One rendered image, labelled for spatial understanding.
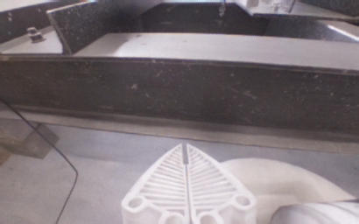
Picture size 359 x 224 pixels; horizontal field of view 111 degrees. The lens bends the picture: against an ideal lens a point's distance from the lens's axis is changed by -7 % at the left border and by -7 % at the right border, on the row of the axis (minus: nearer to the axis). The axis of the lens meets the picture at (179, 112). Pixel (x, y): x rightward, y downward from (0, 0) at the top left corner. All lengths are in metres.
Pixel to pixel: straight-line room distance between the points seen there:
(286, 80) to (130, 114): 0.45
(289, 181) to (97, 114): 0.64
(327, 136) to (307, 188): 0.17
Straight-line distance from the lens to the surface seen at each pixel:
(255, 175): 0.47
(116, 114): 0.51
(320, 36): 0.68
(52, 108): 0.69
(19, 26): 0.53
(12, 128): 1.08
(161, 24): 1.13
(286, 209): 0.23
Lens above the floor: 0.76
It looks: 46 degrees down
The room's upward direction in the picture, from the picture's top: 2 degrees counter-clockwise
